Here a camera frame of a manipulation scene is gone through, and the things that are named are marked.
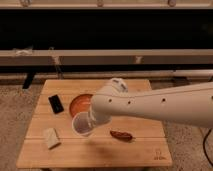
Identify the orange bowl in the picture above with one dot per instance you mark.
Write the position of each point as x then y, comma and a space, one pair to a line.
80, 103

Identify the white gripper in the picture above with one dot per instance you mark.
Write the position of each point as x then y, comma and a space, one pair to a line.
97, 119

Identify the metal rail frame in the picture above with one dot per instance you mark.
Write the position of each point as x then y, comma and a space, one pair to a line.
157, 63

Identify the beige sponge block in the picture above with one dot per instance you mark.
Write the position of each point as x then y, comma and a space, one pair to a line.
51, 138

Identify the black phone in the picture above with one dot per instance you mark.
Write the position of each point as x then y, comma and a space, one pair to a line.
56, 104

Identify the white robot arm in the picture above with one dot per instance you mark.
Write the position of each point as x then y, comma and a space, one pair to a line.
191, 104

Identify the wooden table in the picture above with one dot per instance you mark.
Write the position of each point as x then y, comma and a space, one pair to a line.
148, 147

